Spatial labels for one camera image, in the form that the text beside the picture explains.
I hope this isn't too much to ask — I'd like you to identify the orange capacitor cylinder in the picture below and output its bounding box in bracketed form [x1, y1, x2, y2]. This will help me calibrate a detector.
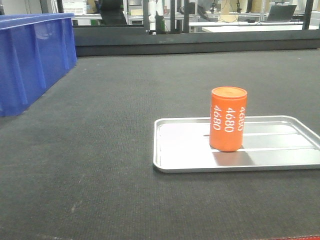
[209, 86, 248, 152]

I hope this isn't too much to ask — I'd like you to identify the blue crate on conveyor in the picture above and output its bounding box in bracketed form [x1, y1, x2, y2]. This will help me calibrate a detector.
[0, 13, 77, 117]

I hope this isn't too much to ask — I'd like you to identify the silver metal tray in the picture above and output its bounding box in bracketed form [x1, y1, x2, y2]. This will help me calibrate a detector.
[153, 115, 320, 173]

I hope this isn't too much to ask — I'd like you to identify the white background table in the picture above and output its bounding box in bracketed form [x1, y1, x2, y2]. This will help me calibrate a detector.
[189, 21, 303, 33]

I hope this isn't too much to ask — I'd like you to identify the black office chair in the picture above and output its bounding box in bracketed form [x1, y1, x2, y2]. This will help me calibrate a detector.
[98, 0, 127, 26]

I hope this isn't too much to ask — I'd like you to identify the grey laptop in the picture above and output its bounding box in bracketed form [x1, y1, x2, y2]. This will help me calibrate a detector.
[263, 5, 297, 23]

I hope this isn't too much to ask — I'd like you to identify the black conveyor side rail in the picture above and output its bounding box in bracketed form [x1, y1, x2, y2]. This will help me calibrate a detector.
[73, 26, 320, 57]

